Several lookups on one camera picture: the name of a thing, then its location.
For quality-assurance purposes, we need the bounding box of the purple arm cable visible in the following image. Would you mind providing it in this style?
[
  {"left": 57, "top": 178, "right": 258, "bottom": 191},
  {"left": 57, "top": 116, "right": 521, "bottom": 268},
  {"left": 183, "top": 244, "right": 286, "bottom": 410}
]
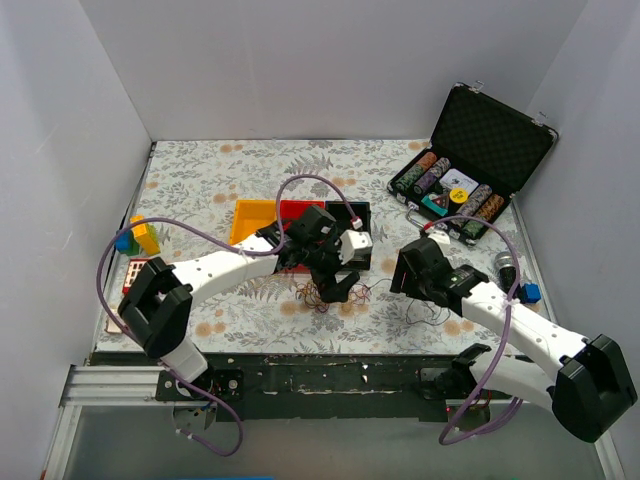
[
  {"left": 95, "top": 174, "right": 362, "bottom": 457},
  {"left": 422, "top": 215, "right": 525, "bottom": 446}
]

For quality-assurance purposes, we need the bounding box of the blue toy brick left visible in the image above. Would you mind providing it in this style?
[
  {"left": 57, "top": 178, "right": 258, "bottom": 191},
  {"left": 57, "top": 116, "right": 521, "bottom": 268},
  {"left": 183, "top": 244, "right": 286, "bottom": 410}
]
[{"left": 114, "top": 231, "right": 134, "bottom": 254}]

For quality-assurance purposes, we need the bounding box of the small white red toy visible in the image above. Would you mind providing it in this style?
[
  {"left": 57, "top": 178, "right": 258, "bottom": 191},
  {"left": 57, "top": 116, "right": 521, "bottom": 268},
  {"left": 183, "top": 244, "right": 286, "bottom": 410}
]
[{"left": 105, "top": 315, "right": 123, "bottom": 335}]

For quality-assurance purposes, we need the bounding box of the green toy brick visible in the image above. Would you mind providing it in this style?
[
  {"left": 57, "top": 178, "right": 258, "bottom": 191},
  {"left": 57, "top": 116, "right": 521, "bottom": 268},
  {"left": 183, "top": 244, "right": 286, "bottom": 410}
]
[{"left": 124, "top": 237, "right": 140, "bottom": 257}]

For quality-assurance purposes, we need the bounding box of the black plastic bin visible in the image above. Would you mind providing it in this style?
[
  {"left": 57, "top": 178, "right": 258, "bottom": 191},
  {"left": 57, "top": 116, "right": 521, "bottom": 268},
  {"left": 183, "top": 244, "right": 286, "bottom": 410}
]
[{"left": 324, "top": 200, "right": 373, "bottom": 272}]

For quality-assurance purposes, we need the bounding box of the yellow toy brick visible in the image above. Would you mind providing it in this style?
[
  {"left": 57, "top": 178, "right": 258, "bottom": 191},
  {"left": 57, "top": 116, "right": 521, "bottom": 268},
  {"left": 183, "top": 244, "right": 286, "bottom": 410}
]
[{"left": 131, "top": 223, "right": 160, "bottom": 256}]

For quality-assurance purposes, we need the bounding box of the coloured wire bundle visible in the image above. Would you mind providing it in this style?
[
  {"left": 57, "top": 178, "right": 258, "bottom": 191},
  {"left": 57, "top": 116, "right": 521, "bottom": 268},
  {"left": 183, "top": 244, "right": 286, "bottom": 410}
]
[{"left": 293, "top": 277, "right": 391, "bottom": 314}]

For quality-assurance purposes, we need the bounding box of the black microphone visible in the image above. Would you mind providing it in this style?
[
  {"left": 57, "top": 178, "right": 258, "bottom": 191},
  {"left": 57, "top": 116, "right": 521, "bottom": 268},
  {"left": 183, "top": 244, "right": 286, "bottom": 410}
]
[{"left": 494, "top": 251, "right": 520, "bottom": 292}]

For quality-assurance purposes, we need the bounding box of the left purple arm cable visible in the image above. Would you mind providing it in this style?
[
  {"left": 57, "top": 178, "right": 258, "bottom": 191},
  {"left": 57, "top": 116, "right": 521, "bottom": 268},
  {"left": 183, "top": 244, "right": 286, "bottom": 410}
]
[{"left": 95, "top": 174, "right": 362, "bottom": 457}]

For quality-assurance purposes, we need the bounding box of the yellow dealer chip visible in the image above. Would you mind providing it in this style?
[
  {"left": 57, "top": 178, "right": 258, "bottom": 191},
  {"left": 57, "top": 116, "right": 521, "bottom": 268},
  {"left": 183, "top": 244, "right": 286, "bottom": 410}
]
[{"left": 449, "top": 188, "right": 469, "bottom": 204}]

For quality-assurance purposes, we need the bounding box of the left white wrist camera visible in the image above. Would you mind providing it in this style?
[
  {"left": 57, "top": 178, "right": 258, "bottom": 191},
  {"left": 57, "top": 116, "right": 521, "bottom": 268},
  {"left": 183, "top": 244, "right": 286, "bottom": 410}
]
[{"left": 339, "top": 229, "right": 373, "bottom": 265}]

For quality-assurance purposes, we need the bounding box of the black poker chip case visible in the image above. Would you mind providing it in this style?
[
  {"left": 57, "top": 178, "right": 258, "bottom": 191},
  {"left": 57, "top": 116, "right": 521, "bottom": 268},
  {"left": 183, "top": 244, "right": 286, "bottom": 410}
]
[{"left": 387, "top": 83, "right": 558, "bottom": 245}]

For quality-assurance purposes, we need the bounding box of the red plastic bin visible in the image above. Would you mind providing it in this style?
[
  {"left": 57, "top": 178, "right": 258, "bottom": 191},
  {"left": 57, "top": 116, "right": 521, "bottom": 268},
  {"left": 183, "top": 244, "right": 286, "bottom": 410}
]
[{"left": 280, "top": 200, "right": 325, "bottom": 274}]

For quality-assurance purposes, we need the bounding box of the blue toy block right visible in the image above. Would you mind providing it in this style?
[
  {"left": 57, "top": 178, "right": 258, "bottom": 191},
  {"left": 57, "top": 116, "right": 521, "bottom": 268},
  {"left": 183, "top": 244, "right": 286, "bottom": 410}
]
[{"left": 519, "top": 283, "right": 541, "bottom": 304}]

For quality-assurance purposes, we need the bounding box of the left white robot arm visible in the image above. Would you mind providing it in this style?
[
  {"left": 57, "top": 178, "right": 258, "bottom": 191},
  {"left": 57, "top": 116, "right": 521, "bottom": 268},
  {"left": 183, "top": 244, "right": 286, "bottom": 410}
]
[{"left": 118, "top": 205, "right": 372, "bottom": 400}]

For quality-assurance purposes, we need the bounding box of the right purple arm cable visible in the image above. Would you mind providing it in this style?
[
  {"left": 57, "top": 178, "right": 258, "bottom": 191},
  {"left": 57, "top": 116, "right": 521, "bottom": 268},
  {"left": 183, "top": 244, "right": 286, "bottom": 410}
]
[{"left": 422, "top": 215, "right": 525, "bottom": 446}]

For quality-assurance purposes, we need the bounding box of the red white toy block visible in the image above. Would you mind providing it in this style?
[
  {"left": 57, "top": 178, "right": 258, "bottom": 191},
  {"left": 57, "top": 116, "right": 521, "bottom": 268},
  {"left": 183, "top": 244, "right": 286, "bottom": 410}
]
[{"left": 122, "top": 258, "right": 148, "bottom": 294}]

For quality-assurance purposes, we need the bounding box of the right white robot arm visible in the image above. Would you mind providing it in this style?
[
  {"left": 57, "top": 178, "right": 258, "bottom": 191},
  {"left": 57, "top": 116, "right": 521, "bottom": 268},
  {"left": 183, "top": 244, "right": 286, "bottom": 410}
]
[{"left": 390, "top": 237, "right": 638, "bottom": 443}]

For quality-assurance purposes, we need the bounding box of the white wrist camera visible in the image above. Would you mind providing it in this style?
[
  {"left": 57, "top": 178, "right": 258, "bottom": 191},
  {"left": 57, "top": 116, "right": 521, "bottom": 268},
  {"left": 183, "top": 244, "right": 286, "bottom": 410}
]
[
  {"left": 421, "top": 223, "right": 451, "bottom": 247},
  {"left": 339, "top": 229, "right": 373, "bottom": 265}
]

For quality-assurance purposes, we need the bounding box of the yellow plastic bin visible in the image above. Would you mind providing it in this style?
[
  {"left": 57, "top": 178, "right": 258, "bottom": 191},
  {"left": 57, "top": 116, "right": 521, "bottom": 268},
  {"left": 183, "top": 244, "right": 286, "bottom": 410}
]
[{"left": 229, "top": 199, "right": 276, "bottom": 245}]

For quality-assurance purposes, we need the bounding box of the floral table mat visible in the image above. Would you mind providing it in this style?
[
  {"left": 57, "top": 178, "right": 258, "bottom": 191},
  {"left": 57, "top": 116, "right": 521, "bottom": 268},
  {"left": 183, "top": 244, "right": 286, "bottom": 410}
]
[{"left": 95, "top": 138, "right": 555, "bottom": 355}]

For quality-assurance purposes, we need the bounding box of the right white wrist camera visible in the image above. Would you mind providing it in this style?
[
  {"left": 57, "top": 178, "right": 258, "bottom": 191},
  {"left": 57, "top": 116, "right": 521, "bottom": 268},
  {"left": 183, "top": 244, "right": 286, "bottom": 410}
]
[{"left": 421, "top": 223, "right": 451, "bottom": 247}]

